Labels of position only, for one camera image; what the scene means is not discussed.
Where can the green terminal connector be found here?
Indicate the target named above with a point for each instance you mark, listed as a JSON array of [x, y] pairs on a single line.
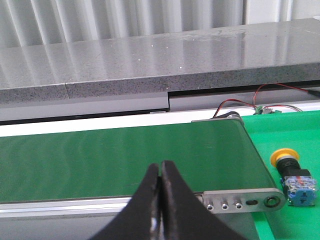
[[263, 110]]

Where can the white corrugated curtain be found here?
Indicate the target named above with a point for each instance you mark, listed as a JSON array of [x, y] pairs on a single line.
[[42, 22]]

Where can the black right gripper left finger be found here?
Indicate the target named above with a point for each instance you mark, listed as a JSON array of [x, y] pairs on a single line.
[[140, 218]]

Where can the yellow emergency push button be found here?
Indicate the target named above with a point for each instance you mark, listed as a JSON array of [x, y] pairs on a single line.
[[299, 187]]

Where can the grey stone counter slab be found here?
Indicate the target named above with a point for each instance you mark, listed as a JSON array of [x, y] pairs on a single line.
[[224, 57]]

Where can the aluminium conveyor side rail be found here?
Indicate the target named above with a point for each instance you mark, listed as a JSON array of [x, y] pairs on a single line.
[[216, 201]]

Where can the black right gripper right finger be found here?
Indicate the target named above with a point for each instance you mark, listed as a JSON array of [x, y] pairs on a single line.
[[184, 216]]

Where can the green conveyor belt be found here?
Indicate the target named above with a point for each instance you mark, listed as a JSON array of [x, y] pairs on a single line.
[[210, 155]]

